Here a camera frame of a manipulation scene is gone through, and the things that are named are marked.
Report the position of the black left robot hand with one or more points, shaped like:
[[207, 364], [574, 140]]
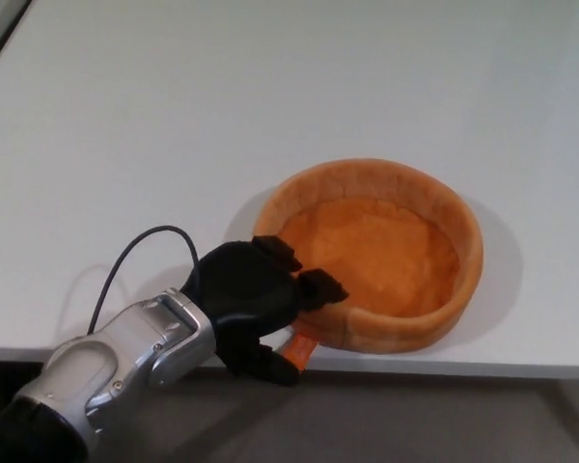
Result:
[[246, 294]]

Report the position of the orange soft plush plate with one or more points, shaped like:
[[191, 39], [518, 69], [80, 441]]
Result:
[[395, 260]]

